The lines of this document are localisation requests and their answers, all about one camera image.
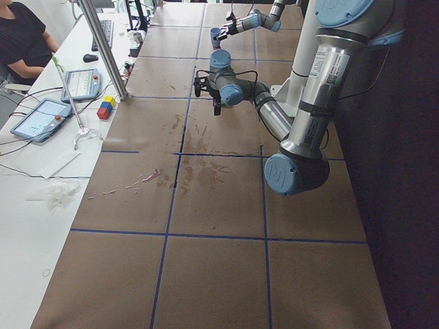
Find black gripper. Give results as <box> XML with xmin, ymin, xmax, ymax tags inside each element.
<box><xmin>207</xmin><ymin>80</ymin><xmax>226</xmax><ymax>116</ymax></box>
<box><xmin>217</xmin><ymin>19</ymin><xmax>244</xmax><ymax>41</ymax></box>

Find blue plastic cup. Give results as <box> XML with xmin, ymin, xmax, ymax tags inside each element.
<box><xmin>210</xmin><ymin>27</ymin><xmax>222</xmax><ymax>49</ymax></box>

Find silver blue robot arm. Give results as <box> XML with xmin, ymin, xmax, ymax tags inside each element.
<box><xmin>214</xmin><ymin>0</ymin><xmax>291</xmax><ymax>41</ymax></box>
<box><xmin>194</xmin><ymin>1</ymin><xmax>406</xmax><ymax>195</ymax></box>

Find white pillar with base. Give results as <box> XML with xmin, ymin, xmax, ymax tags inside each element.
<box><xmin>271</xmin><ymin>0</ymin><xmax>319</xmax><ymax>117</ymax></box>

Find black monitor stand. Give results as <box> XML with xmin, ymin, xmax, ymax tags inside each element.
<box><xmin>125</xmin><ymin>0</ymin><xmax>154</xmax><ymax>32</ymax></box>

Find small metal cup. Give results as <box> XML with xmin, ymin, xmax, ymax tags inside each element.
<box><xmin>133</xmin><ymin>32</ymin><xmax>143</xmax><ymax>44</ymax></box>

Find red blue yellow blocks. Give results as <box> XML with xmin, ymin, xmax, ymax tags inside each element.
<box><xmin>97</xmin><ymin>96</ymin><xmax>116</xmax><ymax>120</ymax></box>

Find black keyboard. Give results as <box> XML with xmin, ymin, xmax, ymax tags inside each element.
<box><xmin>91</xmin><ymin>19</ymin><xmax>114</xmax><ymax>51</ymax></box>

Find far teach pendant tablet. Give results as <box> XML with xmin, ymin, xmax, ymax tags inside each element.
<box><xmin>65</xmin><ymin>69</ymin><xmax>101</xmax><ymax>101</ymax></box>

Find teach pendant tablet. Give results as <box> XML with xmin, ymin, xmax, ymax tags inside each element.
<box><xmin>10</xmin><ymin>98</ymin><xmax>72</xmax><ymax>143</ymax></box>
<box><xmin>65</xmin><ymin>69</ymin><xmax>101</xmax><ymax>101</ymax></box>

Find black computer mouse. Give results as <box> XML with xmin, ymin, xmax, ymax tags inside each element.
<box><xmin>82</xmin><ymin>53</ymin><xmax>99</xmax><ymax>63</ymax></box>

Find near teach pendant tablet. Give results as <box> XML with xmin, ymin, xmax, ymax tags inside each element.
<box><xmin>10</xmin><ymin>98</ymin><xmax>72</xmax><ymax>143</ymax></box>

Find crumpled white tissue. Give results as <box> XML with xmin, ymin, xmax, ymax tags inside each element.
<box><xmin>26</xmin><ymin>178</ymin><xmax>81</xmax><ymax>212</ymax></box>

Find seated person in black shirt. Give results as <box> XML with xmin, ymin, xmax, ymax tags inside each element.
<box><xmin>1</xmin><ymin>1</ymin><xmax>60</xmax><ymax>86</ymax></box>

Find aluminium frame post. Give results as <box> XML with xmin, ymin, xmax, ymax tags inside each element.
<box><xmin>78</xmin><ymin>0</ymin><xmax>128</xmax><ymax>101</ymax></box>

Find green handled metal grabber stick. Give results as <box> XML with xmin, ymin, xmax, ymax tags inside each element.
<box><xmin>51</xmin><ymin>56</ymin><xmax>88</xmax><ymax>136</ymax></box>

